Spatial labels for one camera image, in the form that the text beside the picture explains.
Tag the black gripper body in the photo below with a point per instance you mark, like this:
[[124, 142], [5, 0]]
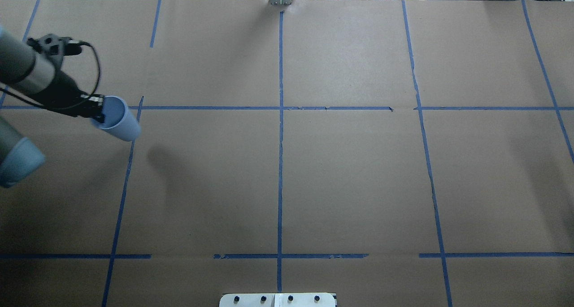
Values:
[[63, 92]]

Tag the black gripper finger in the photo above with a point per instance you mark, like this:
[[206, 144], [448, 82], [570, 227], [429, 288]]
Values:
[[100, 118]]

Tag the blue plastic cup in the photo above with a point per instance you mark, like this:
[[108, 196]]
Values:
[[118, 120]]

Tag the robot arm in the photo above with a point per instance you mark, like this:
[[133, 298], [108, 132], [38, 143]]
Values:
[[33, 68]]

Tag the white mounting plate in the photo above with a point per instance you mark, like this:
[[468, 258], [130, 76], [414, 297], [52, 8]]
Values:
[[313, 299]]

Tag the brown paper table cover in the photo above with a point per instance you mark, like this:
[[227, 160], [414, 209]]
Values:
[[395, 153]]

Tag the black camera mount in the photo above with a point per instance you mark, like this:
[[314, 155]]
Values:
[[55, 48]]

